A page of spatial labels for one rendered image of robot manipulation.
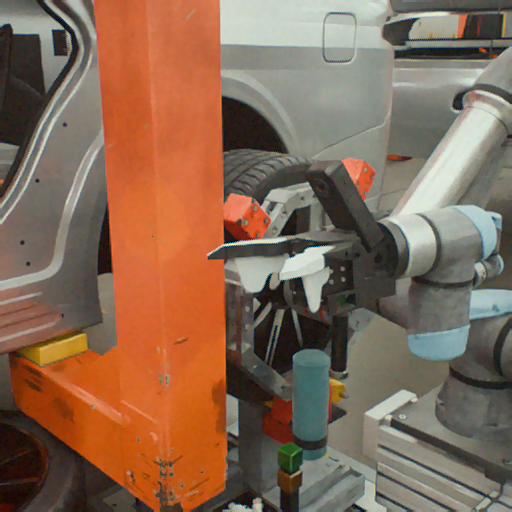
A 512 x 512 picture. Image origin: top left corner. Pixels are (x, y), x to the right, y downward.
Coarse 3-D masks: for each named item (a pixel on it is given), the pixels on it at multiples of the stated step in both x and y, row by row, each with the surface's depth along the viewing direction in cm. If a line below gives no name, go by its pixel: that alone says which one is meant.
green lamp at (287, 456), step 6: (288, 444) 141; (294, 444) 141; (282, 450) 139; (288, 450) 139; (294, 450) 139; (300, 450) 139; (282, 456) 139; (288, 456) 137; (294, 456) 138; (300, 456) 139; (282, 462) 139; (288, 462) 138; (294, 462) 138; (300, 462) 140; (288, 468) 138; (294, 468) 139
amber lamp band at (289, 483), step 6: (282, 474) 140; (288, 474) 139; (294, 474) 140; (300, 474) 141; (282, 480) 140; (288, 480) 139; (294, 480) 139; (300, 480) 141; (282, 486) 141; (288, 486) 139; (294, 486) 140; (300, 486) 141; (288, 492) 140
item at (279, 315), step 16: (288, 224) 207; (272, 256) 176; (272, 304) 178; (256, 320) 175; (272, 320) 180; (288, 320) 204; (304, 320) 201; (256, 336) 202; (272, 336) 181; (288, 336) 199; (304, 336) 197; (320, 336) 194; (256, 352) 193; (272, 352) 182; (288, 352) 192; (272, 368) 182; (288, 368) 185
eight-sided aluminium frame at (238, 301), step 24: (288, 192) 159; (312, 192) 164; (288, 216) 159; (240, 240) 158; (240, 288) 153; (240, 312) 155; (240, 336) 156; (360, 336) 192; (240, 360) 158; (264, 384) 167; (288, 384) 173
